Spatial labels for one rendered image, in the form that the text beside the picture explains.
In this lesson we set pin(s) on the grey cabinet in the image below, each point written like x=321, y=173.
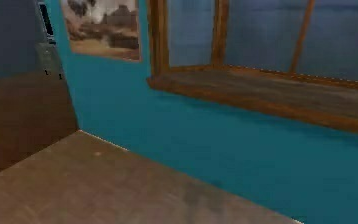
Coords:
x=48, y=53

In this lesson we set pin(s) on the brown wooden frame window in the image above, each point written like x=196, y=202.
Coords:
x=253, y=83

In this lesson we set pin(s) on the brown landscape wall picture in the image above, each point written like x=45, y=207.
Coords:
x=102, y=30

